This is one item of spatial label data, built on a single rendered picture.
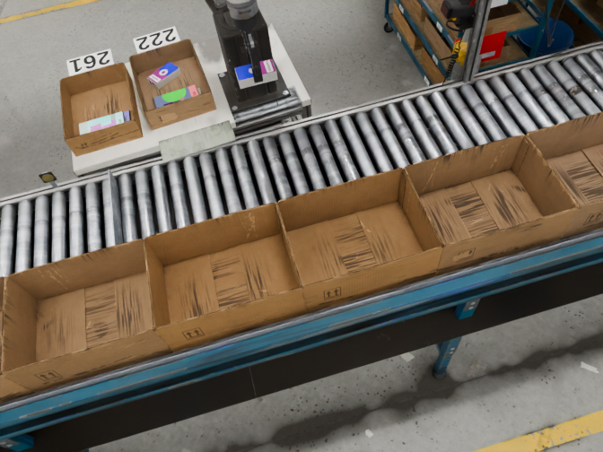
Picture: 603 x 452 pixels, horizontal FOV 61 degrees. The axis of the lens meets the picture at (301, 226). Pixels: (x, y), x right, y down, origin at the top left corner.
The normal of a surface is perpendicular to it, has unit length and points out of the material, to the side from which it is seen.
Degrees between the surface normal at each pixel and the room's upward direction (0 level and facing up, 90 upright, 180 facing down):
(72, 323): 1
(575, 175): 0
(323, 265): 1
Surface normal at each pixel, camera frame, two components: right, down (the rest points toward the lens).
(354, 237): -0.09, -0.55
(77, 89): 0.31, 0.77
